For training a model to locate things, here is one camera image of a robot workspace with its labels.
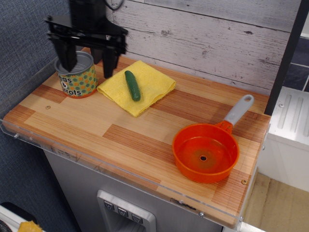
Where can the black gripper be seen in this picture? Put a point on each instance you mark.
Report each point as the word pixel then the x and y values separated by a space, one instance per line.
pixel 87 25

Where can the orange pan with grey handle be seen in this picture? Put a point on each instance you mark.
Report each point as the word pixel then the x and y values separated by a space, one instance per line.
pixel 207 153

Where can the peas and carrots can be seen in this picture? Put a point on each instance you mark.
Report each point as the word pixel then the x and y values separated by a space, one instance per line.
pixel 82 80

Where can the green toy cucumber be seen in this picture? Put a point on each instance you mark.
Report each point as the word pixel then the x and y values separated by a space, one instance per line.
pixel 133 86

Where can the yellow folded cloth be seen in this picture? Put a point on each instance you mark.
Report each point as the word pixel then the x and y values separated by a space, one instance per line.
pixel 153 85

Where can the silver toy fridge cabinet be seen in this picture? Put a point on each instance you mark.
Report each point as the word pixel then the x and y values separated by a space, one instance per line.
pixel 81 181

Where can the grey dispenser panel with buttons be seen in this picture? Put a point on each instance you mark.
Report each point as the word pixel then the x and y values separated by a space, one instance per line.
pixel 122 216

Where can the yellow sponge piece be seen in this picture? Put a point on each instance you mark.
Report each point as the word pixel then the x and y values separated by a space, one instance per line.
pixel 29 226

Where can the white toy sink counter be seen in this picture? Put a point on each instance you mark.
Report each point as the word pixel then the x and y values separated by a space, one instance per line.
pixel 285 153

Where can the black vertical post right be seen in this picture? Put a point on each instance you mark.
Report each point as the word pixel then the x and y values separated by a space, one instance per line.
pixel 288 55

